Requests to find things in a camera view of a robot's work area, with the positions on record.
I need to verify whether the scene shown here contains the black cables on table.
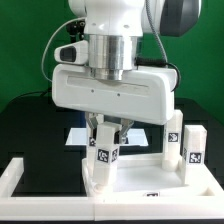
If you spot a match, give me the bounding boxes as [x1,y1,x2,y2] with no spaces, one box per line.
[6,87,53,104]

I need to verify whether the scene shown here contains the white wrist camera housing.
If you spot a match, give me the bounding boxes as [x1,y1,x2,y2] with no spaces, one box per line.
[54,40,88,65]

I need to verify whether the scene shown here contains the white U-shaped fence frame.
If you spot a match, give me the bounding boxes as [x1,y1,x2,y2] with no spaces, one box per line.
[0,158,224,221]

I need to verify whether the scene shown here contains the marker tag base plate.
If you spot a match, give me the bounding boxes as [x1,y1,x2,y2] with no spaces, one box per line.
[65,128,148,146]

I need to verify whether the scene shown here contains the grey camera cable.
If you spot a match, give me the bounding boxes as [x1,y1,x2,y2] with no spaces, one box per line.
[40,17,87,84]

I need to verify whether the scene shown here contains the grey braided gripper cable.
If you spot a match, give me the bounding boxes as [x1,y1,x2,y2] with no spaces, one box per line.
[143,0,181,93]

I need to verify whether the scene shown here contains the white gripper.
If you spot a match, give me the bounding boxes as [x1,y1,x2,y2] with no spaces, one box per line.
[52,64,176,144]

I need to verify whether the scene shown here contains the white desk top panel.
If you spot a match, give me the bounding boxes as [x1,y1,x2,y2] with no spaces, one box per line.
[82,153,224,198]

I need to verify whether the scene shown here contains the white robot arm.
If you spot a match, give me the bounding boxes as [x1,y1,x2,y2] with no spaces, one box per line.
[52,0,201,144]

